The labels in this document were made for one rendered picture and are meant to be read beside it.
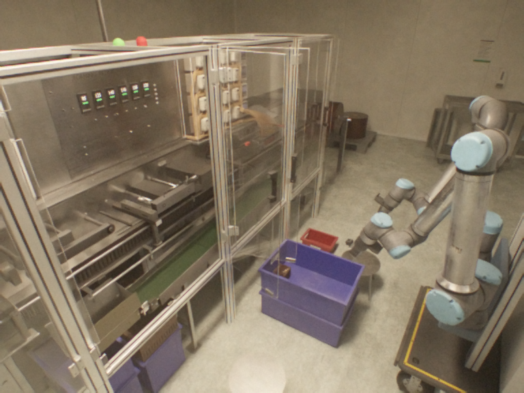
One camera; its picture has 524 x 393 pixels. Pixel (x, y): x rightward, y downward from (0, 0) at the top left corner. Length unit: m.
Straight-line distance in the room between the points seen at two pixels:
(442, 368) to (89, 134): 2.16
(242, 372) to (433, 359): 1.01
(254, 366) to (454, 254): 1.16
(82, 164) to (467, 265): 1.76
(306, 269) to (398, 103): 4.47
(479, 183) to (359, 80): 5.35
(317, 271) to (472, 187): 1.47
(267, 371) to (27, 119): 1.66
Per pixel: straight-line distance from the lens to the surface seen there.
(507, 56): 6.24
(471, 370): 2.10
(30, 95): 1.67
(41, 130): 1.70
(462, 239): 1.31
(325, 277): 2.43
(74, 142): 1.78
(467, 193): 1.24
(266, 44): 1.93
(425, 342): 2.11
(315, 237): 3.10
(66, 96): 1.74
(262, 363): 1.92
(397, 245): 1.53
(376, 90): 6.39
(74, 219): 1.79
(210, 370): 2.21
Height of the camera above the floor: 1.87
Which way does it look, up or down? 29 degrees down
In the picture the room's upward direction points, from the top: straight up
